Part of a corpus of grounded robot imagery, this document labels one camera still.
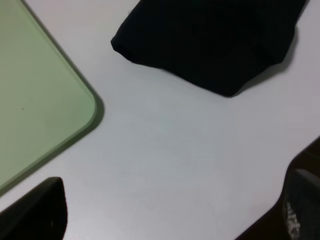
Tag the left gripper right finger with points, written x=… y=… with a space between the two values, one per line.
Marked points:
x=296 y=214

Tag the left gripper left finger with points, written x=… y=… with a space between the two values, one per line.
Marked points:
x=41 y=214

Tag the black short sleeve shirt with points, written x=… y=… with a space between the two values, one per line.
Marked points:
x=218 y=45

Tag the light green plastic tray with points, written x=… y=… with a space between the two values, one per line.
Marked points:
x=46 y=105

